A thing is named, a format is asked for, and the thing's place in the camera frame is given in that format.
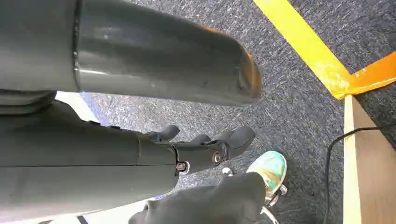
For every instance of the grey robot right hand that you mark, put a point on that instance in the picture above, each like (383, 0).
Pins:
(92, 160)

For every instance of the pale green sneaker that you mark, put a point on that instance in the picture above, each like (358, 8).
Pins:
(270, 168)

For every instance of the pale wooden desk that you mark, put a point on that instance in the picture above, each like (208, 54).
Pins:
(376, 179)

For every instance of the yellow floor tape strip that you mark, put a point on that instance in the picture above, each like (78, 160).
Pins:
(312, 51)

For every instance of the robot right arm ribbed sleeve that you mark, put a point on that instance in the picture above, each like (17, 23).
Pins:
(18, 102)

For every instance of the person in grey trousers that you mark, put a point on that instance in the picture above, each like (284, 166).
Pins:
(216, 204)

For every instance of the orange floor tape strip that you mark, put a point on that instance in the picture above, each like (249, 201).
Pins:
(376, 74)

